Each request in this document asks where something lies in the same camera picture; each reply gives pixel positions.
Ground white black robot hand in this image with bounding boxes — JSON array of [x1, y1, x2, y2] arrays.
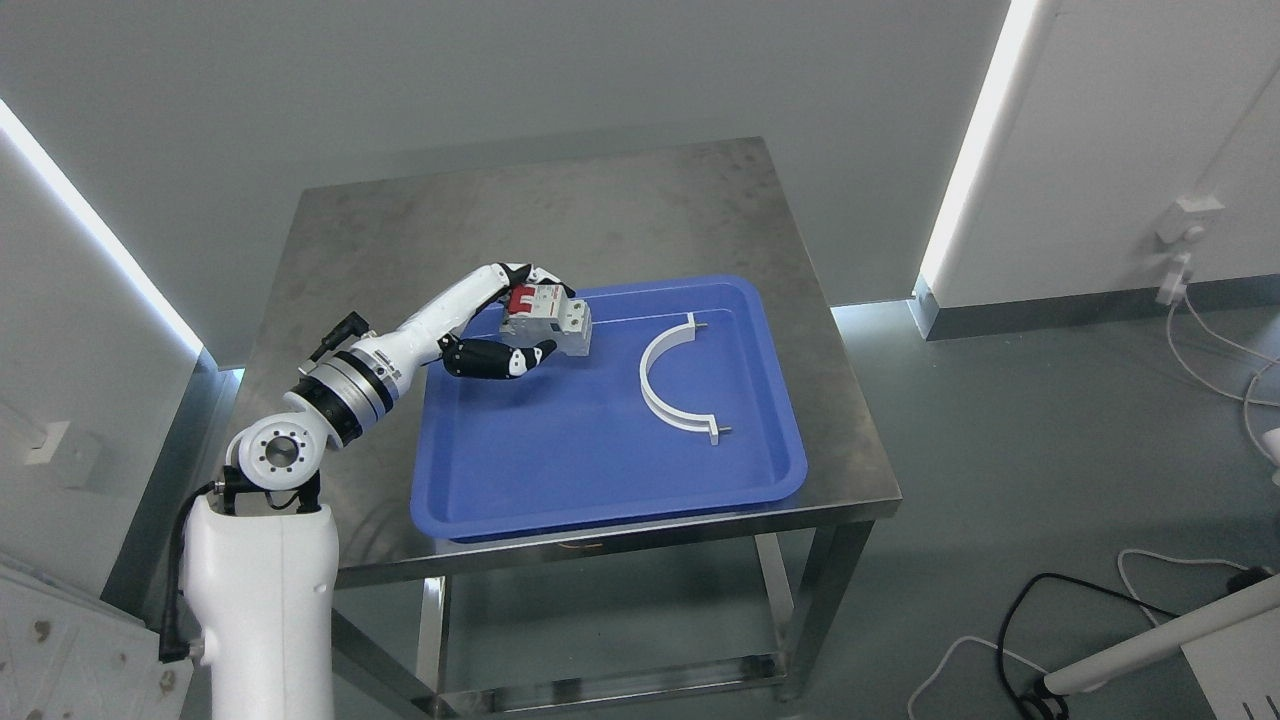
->
[[346, 263, 582, 389]]

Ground white circuit breaker red switches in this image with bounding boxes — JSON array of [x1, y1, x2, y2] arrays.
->
[[498, 284, 593, 357]]

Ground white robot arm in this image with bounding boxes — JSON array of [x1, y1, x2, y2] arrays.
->
[[157, 313, 398, 719]]

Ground stainless steel table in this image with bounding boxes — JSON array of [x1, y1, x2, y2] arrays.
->
[[233, 138, 901, 719]]

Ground white semicircular pipe clamp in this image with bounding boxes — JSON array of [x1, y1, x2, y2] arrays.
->
[[636, 313, 732, 448]]

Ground blue plastic tray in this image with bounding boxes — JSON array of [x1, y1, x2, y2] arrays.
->
[[410, 275, 808, 541]]

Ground white desk leg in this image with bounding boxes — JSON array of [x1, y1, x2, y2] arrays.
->
[[1032, 575, 1279, 698]]

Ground white wall box left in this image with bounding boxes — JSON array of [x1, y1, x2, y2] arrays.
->
[[26, 421, 102, 489]]

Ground black cable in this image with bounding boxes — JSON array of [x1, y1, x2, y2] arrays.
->
[[997, 566, 1276, 720]]

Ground white wall socket with plug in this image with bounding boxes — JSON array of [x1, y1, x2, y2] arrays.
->
[[1155, 193, 1225, 307]]

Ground white cable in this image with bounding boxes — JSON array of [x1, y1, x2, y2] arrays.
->
[[1166, 290, 1280, 471]]

